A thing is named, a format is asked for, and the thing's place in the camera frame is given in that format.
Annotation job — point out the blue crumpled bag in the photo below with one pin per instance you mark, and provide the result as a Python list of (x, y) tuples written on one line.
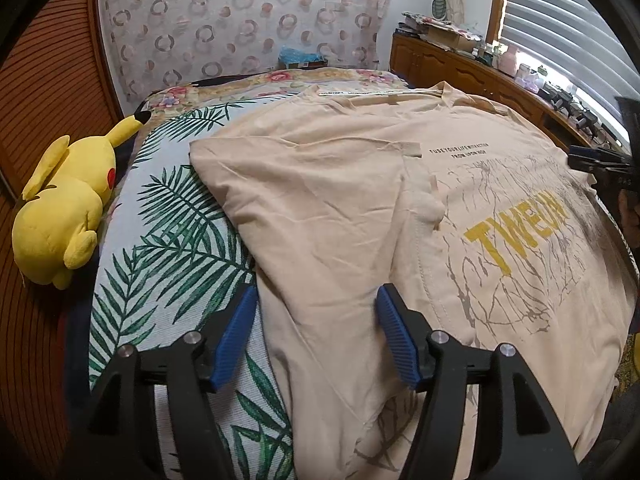
[(300, 57)]

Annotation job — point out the clear plastic container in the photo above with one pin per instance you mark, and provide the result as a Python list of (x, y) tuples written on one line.
[(529, 77)]

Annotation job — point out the floral quilt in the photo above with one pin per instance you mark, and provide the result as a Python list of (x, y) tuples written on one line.
[(280, 80)]

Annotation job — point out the cardboard box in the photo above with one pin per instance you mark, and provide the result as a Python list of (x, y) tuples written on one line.
[(447, 37)]

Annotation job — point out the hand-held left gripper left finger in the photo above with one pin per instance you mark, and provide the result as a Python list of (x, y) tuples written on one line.
[(239, 327)]

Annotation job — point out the grey window blind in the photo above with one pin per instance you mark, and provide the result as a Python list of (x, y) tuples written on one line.
[(550, 20)]

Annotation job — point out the wooden cabinet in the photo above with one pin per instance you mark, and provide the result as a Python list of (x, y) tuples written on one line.
[(450, 67)]

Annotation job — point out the beige printed t-shirt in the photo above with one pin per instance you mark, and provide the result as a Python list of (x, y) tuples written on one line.
[(325, 200)]

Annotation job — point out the leaf print blanket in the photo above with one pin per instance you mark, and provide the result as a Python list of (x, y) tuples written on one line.
[(165, 270)]

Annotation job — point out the yellow plush toy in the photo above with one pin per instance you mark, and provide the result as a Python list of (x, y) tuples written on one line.
[(65, 200)]

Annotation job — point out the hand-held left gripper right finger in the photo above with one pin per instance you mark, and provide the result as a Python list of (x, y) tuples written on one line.
[(395, 327)]

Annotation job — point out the pink jug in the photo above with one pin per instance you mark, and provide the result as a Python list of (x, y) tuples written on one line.
[(510, 59)]

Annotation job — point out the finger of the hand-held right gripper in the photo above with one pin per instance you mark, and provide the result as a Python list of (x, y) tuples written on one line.
[(592, 157)]

